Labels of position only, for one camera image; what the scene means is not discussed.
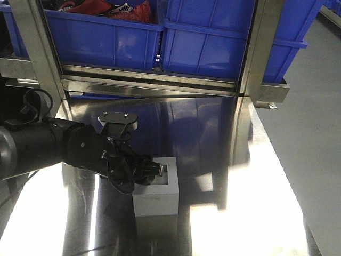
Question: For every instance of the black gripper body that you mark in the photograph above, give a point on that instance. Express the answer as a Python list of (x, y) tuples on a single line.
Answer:
[(125, 167)]

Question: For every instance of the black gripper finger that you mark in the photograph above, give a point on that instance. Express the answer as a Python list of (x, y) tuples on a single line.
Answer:
[(153, 168)]

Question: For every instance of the gray hollow cube base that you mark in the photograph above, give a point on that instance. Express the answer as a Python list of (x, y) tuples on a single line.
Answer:
[(161, 197)]

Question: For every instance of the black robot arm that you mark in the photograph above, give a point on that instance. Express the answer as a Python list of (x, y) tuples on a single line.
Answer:
[(34, 146)]

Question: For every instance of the blue bin with red items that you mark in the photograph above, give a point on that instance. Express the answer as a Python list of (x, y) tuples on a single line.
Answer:
[(96, 40)]

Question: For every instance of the blue bin right upper shelf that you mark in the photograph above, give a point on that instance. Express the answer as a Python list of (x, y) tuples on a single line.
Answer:
[(208, 38)]

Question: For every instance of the blue bin far left edge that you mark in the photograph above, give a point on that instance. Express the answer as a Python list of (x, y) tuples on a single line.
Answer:
[(15, 36)]

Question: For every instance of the red and black packaged items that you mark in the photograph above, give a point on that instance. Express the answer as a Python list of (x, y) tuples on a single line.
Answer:
[(140, 13)]

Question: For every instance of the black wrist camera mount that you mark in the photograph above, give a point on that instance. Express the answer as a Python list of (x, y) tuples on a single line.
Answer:
[(118, 124)]

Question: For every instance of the stainless steel rack frame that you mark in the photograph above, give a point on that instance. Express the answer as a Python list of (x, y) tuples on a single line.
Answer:
[(43, 69)]

